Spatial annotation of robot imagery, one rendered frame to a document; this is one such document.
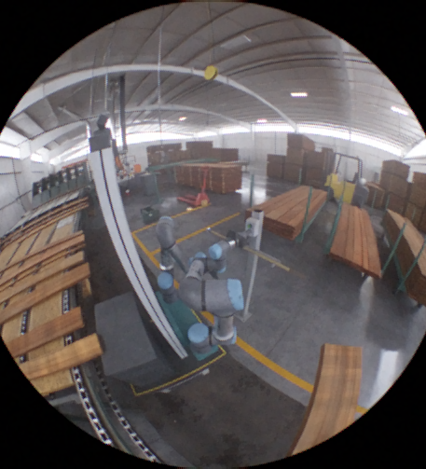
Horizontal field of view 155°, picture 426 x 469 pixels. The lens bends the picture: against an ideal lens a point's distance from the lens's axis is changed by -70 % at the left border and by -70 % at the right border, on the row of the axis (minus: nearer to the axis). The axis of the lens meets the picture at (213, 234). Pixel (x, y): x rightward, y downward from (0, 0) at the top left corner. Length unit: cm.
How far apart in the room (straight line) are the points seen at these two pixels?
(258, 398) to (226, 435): 47
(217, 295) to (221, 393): 130
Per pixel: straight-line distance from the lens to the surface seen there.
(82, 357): 113
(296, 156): 1026
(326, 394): 91
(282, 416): 179
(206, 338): 91
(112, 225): 48
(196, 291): 53
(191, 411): 171
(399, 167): 1031
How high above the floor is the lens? 170
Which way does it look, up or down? 30 degrees down
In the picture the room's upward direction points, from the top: 3 degrees counter-clockwise
